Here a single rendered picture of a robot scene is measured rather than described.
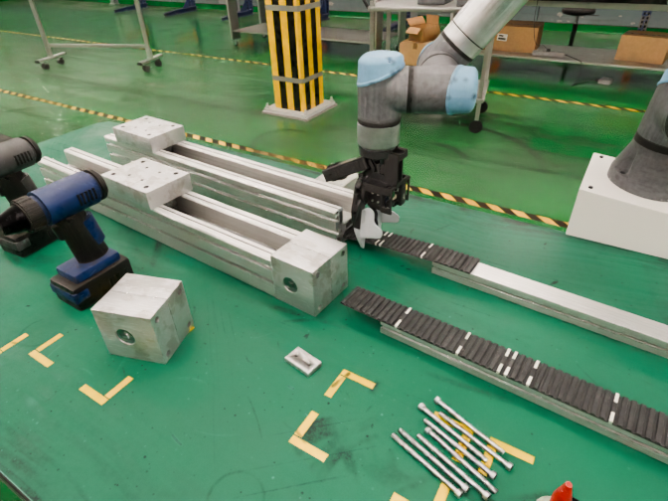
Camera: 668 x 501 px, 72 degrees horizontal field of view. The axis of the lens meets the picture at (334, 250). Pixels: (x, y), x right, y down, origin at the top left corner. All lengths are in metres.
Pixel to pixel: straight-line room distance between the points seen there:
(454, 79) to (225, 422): 0.61
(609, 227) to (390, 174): 0.47
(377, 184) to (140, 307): 0.45
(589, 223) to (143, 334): 0.86
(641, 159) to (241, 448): 0.88
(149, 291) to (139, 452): 0.23
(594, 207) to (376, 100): 0.50
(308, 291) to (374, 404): 0.21
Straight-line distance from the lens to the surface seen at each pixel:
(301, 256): 0.77
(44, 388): 0.83
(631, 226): 1.06
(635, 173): 1.07
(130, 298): 0.76
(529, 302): 0.85
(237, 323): 0.80
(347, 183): 1.08
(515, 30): 5.57
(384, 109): 0.79
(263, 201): 1.04
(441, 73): 0.80
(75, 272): 0.91
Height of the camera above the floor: 1.32
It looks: 35 degrees down
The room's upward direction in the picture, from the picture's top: 2 degrees counter-clockwise
